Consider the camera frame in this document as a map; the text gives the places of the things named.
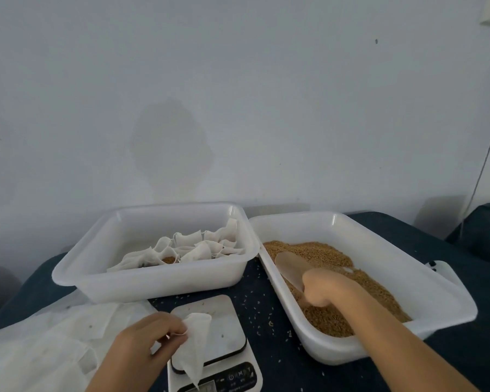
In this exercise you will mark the person's right hand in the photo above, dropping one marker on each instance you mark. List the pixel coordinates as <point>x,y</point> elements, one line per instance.
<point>327,285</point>

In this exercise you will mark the person's left hand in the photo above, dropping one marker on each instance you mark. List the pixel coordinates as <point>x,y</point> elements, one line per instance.
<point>143,351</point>

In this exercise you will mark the brown grain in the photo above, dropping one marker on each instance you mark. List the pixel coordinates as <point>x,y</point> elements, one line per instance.
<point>343,318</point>

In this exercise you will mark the clear plastic scoop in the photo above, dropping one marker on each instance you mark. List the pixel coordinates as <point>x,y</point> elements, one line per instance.
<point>290,265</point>

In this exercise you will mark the white mesh bag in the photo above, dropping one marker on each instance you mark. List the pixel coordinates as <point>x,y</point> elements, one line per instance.
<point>194,347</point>

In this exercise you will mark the white tray of grain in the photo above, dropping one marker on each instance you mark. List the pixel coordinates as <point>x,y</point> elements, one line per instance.
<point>318,339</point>

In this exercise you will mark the white plastic tub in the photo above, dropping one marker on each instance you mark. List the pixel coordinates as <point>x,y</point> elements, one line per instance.
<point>147,277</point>

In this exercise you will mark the pile of white bags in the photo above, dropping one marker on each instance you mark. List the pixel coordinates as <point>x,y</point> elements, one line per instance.
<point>49,347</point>

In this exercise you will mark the person's right forearm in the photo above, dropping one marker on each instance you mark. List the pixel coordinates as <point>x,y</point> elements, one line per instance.
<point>400,347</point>

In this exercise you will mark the dark blue tablecloth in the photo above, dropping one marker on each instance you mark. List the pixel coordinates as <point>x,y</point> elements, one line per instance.
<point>269,322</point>

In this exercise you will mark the white digital kitchen scale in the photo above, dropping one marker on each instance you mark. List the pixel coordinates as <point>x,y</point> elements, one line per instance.
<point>220,322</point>

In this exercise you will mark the dark blue covered furniture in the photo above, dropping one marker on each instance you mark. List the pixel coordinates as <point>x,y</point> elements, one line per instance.
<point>482,232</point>

